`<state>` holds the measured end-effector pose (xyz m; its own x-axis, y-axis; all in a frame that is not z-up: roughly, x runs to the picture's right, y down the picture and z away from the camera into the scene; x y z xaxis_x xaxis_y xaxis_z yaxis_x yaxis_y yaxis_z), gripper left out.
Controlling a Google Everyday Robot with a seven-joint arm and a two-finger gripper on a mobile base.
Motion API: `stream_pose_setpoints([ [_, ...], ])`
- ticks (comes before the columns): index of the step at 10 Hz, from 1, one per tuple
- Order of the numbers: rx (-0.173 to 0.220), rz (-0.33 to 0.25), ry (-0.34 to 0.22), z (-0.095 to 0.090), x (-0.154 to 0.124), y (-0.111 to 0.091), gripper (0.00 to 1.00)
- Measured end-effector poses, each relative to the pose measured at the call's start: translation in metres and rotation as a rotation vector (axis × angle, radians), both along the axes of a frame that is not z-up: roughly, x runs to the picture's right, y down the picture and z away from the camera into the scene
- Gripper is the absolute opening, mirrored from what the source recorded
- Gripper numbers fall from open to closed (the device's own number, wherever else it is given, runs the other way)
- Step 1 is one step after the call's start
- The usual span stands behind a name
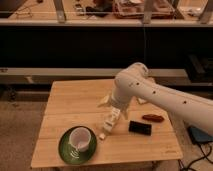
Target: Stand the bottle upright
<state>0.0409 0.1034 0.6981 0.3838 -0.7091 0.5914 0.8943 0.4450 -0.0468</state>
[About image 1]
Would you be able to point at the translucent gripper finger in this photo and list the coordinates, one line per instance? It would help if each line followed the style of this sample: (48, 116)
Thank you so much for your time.
(105, 101)
(125, 113)

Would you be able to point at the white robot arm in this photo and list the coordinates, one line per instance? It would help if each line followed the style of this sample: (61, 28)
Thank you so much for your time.
(133, 82)

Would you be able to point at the small white cube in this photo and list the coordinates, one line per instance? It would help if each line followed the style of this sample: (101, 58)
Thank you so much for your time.
(102, 136)

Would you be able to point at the brown oblong object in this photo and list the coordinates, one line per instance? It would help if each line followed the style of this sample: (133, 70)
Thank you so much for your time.
(153, 117)

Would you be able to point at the blue box on floor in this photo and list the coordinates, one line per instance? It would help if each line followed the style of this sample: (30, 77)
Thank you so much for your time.
(197, 136)

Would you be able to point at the white sponge block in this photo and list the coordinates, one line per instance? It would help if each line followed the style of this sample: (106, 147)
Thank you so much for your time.
(141, 101)

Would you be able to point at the black rectangular box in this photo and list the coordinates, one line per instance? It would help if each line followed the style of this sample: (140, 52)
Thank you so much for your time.
(140, 128)

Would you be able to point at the white cup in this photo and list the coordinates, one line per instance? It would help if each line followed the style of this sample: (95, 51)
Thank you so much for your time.
(80, 138)

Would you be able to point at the green saucer plate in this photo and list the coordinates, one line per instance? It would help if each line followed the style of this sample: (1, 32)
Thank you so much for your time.
(70, 155)

